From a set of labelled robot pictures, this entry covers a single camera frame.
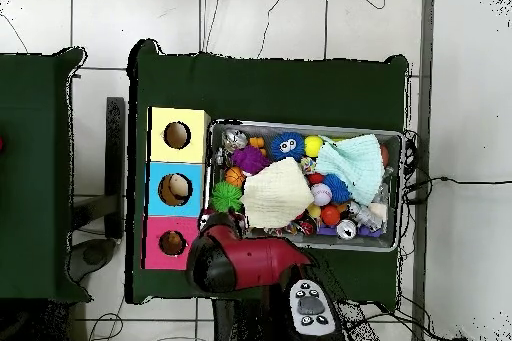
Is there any orange ball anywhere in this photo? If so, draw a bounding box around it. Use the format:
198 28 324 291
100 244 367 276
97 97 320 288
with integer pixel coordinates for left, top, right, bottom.
320 204 341 227

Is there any mint green cloth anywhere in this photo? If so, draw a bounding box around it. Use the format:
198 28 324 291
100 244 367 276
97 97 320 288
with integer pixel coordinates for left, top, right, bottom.
314 133 385 206

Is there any shallow metal mesh bin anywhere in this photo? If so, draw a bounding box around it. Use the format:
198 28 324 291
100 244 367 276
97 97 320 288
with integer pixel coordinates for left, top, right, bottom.
203 118 404 253

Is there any wooden box with three holes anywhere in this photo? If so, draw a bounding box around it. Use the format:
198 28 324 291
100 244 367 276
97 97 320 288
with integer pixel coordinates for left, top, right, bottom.
141 106 212 272

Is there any purple spiky toy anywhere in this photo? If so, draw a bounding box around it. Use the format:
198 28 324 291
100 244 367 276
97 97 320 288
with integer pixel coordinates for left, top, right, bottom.
230 144 271 176

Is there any small orange basketball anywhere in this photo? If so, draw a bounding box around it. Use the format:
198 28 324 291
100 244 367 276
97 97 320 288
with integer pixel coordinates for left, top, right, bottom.
224 166 246 188

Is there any cream cloth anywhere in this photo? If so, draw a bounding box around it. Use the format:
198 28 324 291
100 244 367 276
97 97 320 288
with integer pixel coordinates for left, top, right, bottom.
239 157 316 230

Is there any crushed silver can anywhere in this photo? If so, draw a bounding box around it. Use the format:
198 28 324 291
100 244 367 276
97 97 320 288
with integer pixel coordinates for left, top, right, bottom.
221 128 248 153

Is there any blue fuzzy ball with eyes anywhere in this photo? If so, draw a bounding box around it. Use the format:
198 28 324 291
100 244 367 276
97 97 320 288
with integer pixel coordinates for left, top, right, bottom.
270 131 306 162

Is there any green spiky ball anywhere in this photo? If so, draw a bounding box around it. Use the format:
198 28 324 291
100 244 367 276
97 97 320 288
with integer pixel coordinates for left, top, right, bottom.
209 180 244 213

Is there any yellow smiley ball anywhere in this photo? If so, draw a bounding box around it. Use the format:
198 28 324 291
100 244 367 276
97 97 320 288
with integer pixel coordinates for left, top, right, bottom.
303 135 325 158

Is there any white baseball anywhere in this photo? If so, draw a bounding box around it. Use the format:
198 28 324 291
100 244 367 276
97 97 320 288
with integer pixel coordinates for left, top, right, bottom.
310 183 333 207

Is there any dark green tablecloth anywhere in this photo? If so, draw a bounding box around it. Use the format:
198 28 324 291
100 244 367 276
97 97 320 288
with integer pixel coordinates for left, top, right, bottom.
126 38 410 305
0 47 92 303

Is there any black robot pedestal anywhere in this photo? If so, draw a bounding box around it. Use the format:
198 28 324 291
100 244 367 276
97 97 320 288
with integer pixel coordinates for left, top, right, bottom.
211 296 293 341

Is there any black power cable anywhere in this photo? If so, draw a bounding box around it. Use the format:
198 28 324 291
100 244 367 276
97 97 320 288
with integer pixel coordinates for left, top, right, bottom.
403 174 512 204

